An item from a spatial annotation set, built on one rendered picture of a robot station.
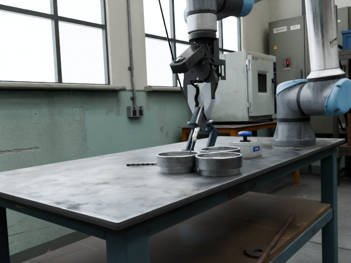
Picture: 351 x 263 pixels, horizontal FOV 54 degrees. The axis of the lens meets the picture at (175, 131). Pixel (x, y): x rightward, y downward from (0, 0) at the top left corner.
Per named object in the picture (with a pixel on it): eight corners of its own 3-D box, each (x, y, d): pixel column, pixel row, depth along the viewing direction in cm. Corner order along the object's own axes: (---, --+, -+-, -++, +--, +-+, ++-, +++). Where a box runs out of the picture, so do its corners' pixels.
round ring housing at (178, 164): (206, 171, 81) (206, 154, 80) (163, 176, 78) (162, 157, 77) (191, 165, 91) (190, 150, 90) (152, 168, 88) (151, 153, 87)
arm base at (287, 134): (282, 141, 138) (281, 117, 137) (322, 142, 128) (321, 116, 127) (266, 145, 126) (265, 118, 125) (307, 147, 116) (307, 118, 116)
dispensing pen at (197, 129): (178, 154, 81) (198, 95, 88) (187, 162, 84) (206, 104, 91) (186, 154, 80) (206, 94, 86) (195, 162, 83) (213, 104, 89)
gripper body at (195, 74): (226, 82, 89) (225, 35, 88) (209, 81, 82) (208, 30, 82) (201, 84, 94) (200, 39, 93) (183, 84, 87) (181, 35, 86)
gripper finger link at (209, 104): (226, 117, 88) (222, 81, 88) (214, 119, 83) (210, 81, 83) (215, 119, 90) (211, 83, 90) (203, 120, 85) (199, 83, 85)
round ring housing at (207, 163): (252, 174, 76) (251, 155, 75) (208, 179, 72) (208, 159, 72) (227, 167, 85) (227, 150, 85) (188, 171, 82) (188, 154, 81)
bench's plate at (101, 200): (118, 237, 47) (117, 222, 47) (-45, 187, 85) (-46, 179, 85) (346, 143, 139) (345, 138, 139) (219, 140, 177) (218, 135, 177)
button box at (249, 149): (251, 158, 97) (250, 141, 97) (229, 157, 101) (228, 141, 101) (264, 155, 103) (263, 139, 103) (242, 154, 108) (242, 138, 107)
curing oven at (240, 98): (255, 124, 299) (253, 48, 295) (198, 124, 338) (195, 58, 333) (283, 120, 347) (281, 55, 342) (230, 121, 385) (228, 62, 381)
